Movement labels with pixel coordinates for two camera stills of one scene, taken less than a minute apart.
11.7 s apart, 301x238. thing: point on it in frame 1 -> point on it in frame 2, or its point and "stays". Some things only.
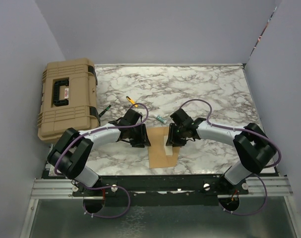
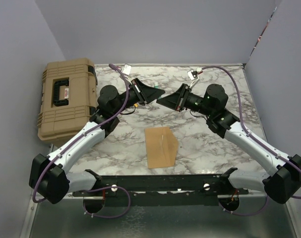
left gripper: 143,140 -> 145,93
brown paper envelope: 157,157 stays
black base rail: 160,190 stays
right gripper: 171,137 -> 175,100
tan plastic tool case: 69,99 stays
